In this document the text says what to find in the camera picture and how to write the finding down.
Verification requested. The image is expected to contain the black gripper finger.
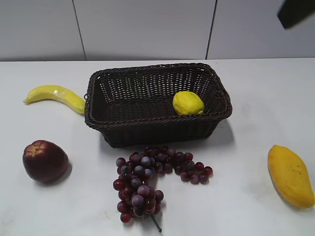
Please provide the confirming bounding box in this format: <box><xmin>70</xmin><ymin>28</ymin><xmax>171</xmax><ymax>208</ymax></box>
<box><xmin>277</xmin><ymin>0</ymin><xmax>315</xmax><ymax>29</ymax></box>

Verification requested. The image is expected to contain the yellow lemon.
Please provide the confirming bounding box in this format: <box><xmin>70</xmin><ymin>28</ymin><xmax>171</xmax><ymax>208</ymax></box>
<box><xmin>172</xmin><ymin>91</ymin><xmax>205</xmax><ymax>115</ymax></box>

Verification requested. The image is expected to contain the dark woven wicker basket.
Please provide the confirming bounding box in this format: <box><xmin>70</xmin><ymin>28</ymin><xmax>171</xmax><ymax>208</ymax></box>
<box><xmin>85</xmin><ymin>63</ymin><xmax>232</xmax><ymax>148</ymax></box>

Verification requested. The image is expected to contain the yellow mango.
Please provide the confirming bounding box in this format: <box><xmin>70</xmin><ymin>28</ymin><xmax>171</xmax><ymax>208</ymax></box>
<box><xmin>268</xmin><ymin>145</ymin><xmax>315</xmax><ymax>209</ymax></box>

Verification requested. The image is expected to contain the purple grape bunch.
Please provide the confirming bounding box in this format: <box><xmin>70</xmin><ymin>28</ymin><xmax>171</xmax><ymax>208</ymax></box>
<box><xmin>113</xmin><ymin>146</ymin><xmax>213</xmax><ymax>232</ymax></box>

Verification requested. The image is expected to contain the yellow banana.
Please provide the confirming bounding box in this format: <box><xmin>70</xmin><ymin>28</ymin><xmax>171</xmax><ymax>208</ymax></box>
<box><xmin>24</xmin><ymin>85</ymin><xmax>85</xmax><ymax>114</ymax></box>

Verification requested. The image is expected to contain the dark red apple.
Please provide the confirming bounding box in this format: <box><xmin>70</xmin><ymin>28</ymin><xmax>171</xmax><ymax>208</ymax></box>
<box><xmin>23</xmin><ymin>140</ymin><xmax>69</xmax><ymax>183</ymax></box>

